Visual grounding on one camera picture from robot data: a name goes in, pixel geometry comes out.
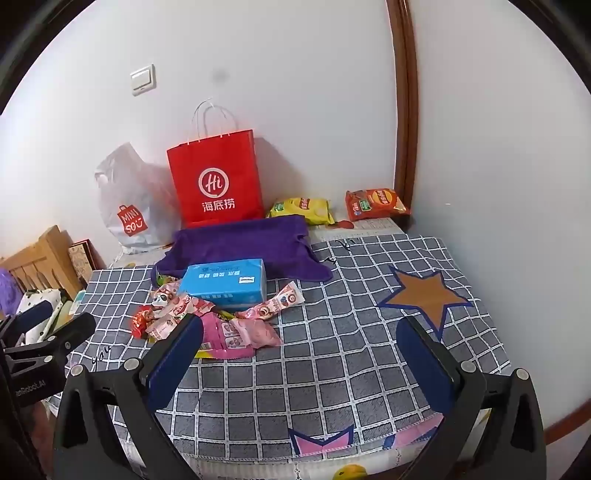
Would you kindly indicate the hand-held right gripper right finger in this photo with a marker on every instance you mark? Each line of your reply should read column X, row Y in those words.
column 422, row 364

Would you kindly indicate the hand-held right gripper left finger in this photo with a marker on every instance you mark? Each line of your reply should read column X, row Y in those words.
column 175, row 360

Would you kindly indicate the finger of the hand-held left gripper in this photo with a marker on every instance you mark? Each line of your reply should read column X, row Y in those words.
column 74, row 332
column 39, row 316

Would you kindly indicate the pink white strawberry packet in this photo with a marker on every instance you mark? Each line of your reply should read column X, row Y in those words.
column 182, row 314

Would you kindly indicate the small colourful candy packet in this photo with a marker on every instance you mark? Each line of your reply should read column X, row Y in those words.
column 138, row 325

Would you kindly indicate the red white panda packet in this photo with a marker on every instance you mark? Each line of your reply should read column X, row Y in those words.
column 161, row 302

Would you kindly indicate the magenta snack packet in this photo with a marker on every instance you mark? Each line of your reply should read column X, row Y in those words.
column 231, row 334

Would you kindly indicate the green snack packet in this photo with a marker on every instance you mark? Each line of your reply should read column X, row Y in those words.
column 162, row 279

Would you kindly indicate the blue tissue pack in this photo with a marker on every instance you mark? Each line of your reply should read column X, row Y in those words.
column 221, row 281

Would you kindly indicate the purple cloth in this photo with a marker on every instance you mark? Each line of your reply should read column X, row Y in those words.
column 258, row 240

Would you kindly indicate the white spotted cloth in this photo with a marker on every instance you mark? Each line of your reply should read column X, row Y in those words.
column 46, row 294

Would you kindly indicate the lilac fabric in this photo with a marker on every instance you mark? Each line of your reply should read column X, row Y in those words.
column 7, row 290

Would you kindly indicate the light wooden furniture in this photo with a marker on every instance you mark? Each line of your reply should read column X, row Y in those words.
column 41, row 258

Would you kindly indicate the patterned cardboard box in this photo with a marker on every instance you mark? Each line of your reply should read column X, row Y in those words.
column 81, row 261

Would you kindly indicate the white plastic bag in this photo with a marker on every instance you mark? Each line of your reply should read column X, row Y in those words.
column 134, row 194

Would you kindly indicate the orange chips bag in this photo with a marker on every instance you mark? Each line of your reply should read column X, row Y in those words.
column 374, row 203

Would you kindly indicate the yellow chips bag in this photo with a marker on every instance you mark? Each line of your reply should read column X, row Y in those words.
column 304, row 207

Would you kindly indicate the red paper bag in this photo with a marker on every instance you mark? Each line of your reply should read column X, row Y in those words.
column 217, row 161

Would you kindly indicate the white light switch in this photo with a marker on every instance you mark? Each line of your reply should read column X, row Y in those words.
column 143, row 79

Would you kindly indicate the brown wooden door frame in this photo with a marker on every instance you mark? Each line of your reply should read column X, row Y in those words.
column 404, row 92

